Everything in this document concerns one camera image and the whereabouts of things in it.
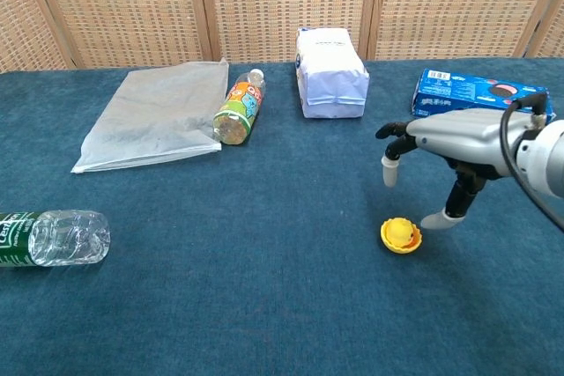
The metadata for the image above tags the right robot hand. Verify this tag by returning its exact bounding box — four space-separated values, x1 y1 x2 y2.
375 107 536 231

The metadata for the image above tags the blue cookie box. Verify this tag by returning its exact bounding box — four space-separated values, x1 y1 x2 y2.
411 68 556 124

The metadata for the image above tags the yellow rubber duck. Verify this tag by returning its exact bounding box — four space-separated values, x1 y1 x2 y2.
385 221 417 248

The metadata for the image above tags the colourful label plastic bottle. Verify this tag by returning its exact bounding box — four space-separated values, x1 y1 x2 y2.
212 69 267 146

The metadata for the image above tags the green label clear water bottle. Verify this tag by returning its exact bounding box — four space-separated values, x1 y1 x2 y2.
0 210 111 269

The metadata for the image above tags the white paper bag package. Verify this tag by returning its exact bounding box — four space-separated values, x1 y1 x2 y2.
293 26 371 120

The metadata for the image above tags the yellow round scalloped dish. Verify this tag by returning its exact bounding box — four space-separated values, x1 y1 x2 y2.
380 216 424 254

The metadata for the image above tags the translucent zip plastic bag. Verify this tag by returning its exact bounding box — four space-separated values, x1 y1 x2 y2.
70 57 230 174

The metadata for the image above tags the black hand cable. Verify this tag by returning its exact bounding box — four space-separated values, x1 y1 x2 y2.
500 92 564 232

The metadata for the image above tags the woven folding screen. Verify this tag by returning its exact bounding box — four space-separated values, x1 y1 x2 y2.
0 0 564 72

